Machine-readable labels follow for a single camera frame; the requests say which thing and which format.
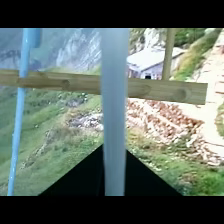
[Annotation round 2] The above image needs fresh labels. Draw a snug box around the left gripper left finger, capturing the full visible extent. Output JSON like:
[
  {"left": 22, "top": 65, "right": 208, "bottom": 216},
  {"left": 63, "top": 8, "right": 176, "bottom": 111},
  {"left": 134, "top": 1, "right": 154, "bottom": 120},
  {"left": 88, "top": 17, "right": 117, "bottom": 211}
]
[{"left": 39, "top": 144, "right": 106, "bottom": 197}]

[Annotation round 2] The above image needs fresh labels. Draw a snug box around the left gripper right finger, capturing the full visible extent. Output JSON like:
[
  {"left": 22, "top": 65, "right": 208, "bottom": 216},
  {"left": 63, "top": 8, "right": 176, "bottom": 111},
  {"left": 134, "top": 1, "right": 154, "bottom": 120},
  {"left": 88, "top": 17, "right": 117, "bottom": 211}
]
[{"left": 124, "top": 148, "right": 183, "bottom": 197}]

